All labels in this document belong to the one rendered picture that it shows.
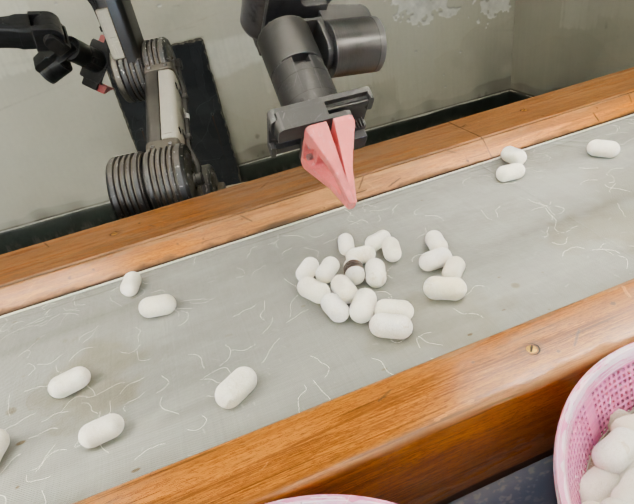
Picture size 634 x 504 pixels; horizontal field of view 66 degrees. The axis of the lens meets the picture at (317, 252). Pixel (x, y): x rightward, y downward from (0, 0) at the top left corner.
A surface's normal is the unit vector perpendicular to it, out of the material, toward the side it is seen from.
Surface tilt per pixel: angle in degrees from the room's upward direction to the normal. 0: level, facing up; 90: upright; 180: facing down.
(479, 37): 90
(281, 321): 0
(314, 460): 0
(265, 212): 45
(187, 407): 0
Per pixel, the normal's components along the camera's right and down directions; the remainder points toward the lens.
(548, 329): -0.17, -0.83
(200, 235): 0.11, -0.25
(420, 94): 0.30, 0.47
